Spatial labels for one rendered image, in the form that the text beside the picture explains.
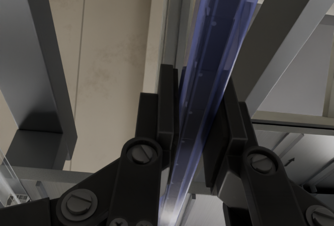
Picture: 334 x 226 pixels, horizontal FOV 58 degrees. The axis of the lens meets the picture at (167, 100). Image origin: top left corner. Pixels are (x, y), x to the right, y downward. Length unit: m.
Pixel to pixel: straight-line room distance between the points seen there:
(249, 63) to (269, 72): 0.03
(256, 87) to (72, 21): 2.87
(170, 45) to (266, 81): 0.32
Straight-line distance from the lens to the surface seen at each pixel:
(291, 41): 0.27
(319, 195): 0.60
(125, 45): 2.99
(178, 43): 0.59
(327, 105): 1.27
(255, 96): 0.31
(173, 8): 0.60
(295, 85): 3.19
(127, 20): 3.02
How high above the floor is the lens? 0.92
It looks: 4 degrees up
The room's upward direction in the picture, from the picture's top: 174 degrees counter-clockwise
